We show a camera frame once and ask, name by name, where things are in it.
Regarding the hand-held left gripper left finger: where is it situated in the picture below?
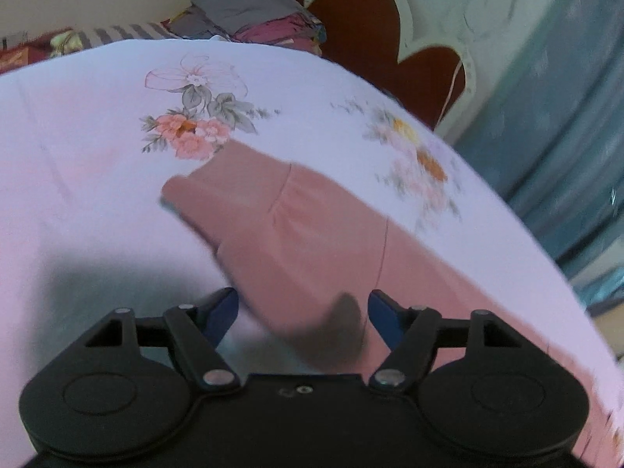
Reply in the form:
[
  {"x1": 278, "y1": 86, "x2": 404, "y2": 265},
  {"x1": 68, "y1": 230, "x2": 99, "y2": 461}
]
[{"x1": 85, "y1": 287, "x2": 241, "y2": 394}]

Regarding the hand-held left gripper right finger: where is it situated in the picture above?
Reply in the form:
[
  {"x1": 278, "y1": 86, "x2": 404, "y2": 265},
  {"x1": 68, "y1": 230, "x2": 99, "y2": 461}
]
[{"x1": 367, "y1": 289, "x2": 527, "y2": 395}]

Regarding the pink garment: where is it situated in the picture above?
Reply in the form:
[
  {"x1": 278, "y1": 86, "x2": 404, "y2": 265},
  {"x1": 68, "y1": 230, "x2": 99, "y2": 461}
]
[{"x1": 161, "y1": 141, "x2": 615, "y2": 468}]

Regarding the pile of mixed clothes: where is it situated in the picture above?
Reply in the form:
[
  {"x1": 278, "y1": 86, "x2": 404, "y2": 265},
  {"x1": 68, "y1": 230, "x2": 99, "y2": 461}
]
[{"x1": 163, "y1": 0, "x2": 327, "y2": 57}]

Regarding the floral white bed sheet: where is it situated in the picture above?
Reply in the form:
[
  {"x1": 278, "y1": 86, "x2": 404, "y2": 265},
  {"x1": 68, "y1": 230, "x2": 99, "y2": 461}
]
[{"x1": 0, "y1": 39, "x2": 624, "y2": 468}]

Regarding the blue curtain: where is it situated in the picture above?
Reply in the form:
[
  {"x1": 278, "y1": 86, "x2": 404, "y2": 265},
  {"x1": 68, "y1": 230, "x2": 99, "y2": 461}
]
[{"x1": 453, "y1": 0, "x2": 624, "y2": 313}]

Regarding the grey striped cloth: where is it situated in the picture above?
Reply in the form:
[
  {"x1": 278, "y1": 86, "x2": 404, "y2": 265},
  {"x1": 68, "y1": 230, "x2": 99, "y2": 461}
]
[{"x1": 73, "y1": 22, "x2": 176, "y2": 50}]

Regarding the red floral cloth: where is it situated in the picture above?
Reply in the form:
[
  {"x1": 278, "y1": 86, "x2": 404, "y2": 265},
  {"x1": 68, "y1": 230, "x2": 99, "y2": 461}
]
[{"x1": 0, "y1": 29, "x2": 81, "y2": 75}]

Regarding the thin white cable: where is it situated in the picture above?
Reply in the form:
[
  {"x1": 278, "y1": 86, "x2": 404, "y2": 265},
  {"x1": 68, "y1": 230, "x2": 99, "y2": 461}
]
[{"x1": 435, "y1": 57, "x2": 465, "y2": 128}]

